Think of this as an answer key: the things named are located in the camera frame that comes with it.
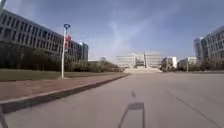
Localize grey multi-storey building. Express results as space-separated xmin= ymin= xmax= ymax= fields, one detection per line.
xmin=193 ymin=25 xmax=224 ymax=65

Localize pale wide building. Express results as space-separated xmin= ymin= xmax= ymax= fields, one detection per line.
xmin=115 ymin=51 xmax=164 ymax=70

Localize white lamp post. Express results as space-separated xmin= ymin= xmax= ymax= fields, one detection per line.
xmin=60 ymin=22 xmax=72 ymax=80

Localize red brick pavement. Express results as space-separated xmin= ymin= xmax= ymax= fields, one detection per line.
xmin=0 ymin=73 xmax=127 ymax=102

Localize grey concrete road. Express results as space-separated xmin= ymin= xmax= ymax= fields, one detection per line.
xmin=0 ymin=72 xmax=224 ymax=128

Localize pale wide steps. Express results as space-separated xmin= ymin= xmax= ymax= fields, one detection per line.
xmin=123 ymin=67 xmax=164 ymax=75

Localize long grey office building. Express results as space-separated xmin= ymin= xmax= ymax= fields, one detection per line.
xmin=0 ymin=9 xmax=81 ymax=57

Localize grey stone kerb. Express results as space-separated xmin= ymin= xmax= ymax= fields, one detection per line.
xmin=0 ymin=73 xmax=130 ymax=115

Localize dark tall building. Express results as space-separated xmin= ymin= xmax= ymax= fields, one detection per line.
xmin=78 ymin=41 xmax=90 ymax=63

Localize low pale building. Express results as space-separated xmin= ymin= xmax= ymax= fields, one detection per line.
xmin=177 ymin=56 xmax=198 ymax=70

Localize red banner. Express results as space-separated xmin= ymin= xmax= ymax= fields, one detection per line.
xmin=64 ymin=34 xmax=72 ymax=50

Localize grass lawn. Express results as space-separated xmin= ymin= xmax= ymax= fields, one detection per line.
xmin=0 ymin=68 xmax=118 ymax=82

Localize row of bushes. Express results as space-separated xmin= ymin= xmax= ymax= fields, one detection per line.
xmin=66 ymin=58 xmax=125 ymax=74

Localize small white building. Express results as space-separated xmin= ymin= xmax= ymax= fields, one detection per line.
xmin=162 ymin=56 xmax=178 ymax=70

